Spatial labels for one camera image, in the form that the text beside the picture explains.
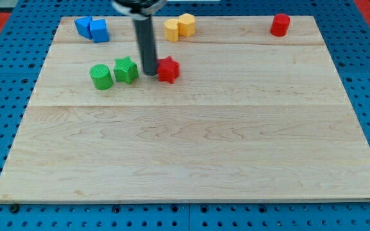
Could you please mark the silver black rod mount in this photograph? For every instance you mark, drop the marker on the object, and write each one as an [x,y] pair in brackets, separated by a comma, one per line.
[138,7]

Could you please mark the yellow heart block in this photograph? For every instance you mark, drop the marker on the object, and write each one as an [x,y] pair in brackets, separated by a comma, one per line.
[171,30]

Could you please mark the yellow hexagon block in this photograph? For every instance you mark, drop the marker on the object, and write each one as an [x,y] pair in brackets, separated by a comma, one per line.
[186,25]

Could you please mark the light wooden board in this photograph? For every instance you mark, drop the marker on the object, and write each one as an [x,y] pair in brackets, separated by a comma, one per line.
[252,118]

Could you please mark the red cylinder block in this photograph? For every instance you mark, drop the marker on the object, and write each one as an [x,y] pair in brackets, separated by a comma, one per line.
[280,25]

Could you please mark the blue cube block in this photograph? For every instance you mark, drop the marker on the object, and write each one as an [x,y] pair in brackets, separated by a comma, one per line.
[99,32]

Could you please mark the blue triangular block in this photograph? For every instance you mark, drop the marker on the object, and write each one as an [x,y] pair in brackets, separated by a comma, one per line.
[83,27]

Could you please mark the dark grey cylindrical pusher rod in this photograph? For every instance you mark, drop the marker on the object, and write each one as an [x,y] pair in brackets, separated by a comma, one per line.
[146,44]

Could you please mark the green star block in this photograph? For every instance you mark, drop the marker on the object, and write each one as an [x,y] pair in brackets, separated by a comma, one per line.
[125,70]

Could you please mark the red star block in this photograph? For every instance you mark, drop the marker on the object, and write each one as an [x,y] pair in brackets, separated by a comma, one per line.
[168,69]

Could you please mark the green cylinder block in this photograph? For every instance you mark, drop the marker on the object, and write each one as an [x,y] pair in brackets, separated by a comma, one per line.
[100,76]

